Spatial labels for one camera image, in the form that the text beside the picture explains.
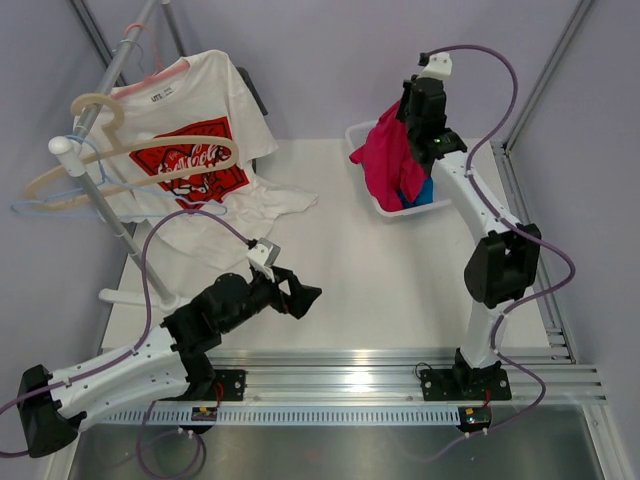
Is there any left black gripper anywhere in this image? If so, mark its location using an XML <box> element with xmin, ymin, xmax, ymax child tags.
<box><xmin>221</xmin><ymin>265</ymin><xmax>321</xmax><ymax>333</ymax></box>

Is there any pink magenta t shirt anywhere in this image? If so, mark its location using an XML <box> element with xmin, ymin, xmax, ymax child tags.
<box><xmin>349</xmin><ymin>101</ymin><xmax>430</xmax><ymax>212</ymax></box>

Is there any wooden clothes hanger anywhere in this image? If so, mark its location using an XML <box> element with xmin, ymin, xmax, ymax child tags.
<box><xmin>24</xmin><ymin>95</ymin><xmax>239</xmax><ymax>201</ymax></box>

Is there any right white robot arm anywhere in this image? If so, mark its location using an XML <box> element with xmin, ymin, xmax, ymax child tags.
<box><xmin>397</xmin><ymin>75</ymin><xmax>541</xmax><ymax>402</ymax></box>

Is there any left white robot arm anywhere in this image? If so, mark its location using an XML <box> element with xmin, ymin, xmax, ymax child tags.
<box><xmin>16</xmin><ymin>268</ymin><xmax>322</xmax><ymax>458</ymax></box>

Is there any dark grey t shirt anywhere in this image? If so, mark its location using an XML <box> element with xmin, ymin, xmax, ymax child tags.
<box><xmin>237</xmin><ymin>67</ymin><xmax>268</xmax><ymax>116</ymax></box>

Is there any white coca cola t shirt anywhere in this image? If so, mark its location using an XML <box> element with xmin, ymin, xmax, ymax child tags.
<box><xmin>72</xmin><ymin>49</ymin><xmax>320</xmax><ymax>266</ymax></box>

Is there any white plastic basket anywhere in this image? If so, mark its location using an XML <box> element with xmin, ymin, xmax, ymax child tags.
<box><xmin>344</xmin><ymin>122</ymin><xmax>454</xmax><ymax>221</ymax></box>

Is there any blue cloth in basket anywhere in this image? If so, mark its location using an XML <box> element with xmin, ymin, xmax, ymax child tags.
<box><xmin>399</xmin><ymin>178</ymin><xmax>434</xmax><ymax>209</ymax></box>

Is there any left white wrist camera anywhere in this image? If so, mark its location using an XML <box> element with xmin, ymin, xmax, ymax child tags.
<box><xmin>246</xmin><ymin>238</ymin><xmax>281</xmax><ymax>282</ymax></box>

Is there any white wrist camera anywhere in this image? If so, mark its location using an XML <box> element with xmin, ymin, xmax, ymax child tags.
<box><xmin>246</xmin><ymin>238</ymin><xmax>281</xmax><ymax>282</ymax></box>
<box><xmin>417</xmin><ymin>52</ymin><xmax>453</xmax><ymax>81</ymax></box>

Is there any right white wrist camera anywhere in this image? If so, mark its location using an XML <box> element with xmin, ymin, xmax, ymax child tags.
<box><xmin>417</xmin><ymin>52</ymin><xmax>453</xmax><ymax>81</ymax></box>

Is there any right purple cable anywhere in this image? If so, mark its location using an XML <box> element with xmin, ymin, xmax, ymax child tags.
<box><xmin>404</xmin><ymin>44</ymin><xmax>577</xmax><ymax>461</ymax></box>

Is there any purple cable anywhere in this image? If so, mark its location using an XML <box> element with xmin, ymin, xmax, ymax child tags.
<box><xmin>404</xmin><ymin>44</ymin><xmax>577</xmax><ymax>461</ymax></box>
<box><xmin>0</xmin><ymin>209</ymin><xmax>259</xmax><ymax>459</ymax></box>

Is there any white slotted cable duct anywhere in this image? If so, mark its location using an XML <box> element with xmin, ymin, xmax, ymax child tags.
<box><xmin>104</xmin><ymin>405</ymin><xmax>461</xmax><ymax>426</ymax></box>

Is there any aluminium mounting rail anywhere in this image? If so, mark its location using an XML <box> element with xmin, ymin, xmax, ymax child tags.
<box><xmin>209</xmin><ymin>346</ymin><xmax>606</xmax><ymax>404</ymax></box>

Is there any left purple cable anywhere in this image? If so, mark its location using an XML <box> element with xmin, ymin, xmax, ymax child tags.
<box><xmin>0</xmin><ymin>209</ymin><xmax>259</xmax><ymax>459</ymax></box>

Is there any pink wire hanger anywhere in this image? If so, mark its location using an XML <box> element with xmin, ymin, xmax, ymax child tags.
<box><xmin>110</xmin><ymin>22</ymin><xmax>190</xmax><ymax>100</ymax></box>

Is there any grey wire hanger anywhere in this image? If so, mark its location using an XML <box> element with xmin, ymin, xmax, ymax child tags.
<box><xmin>132</xmin><ymin>42</ymin><xmax>147</xmax><ymax>77</ymax></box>

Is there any metal clothes rack rail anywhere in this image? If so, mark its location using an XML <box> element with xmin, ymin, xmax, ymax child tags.
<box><xmin>48</xmin><ymin>0</ymin><xmax>179</xmax><ymax>309</ymax></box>

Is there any blue wire hanger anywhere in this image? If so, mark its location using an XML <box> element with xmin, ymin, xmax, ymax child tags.
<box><xmin>10</xmin><ymin>133</ymin><xmax>229</xmax><ymax>219</ymax></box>

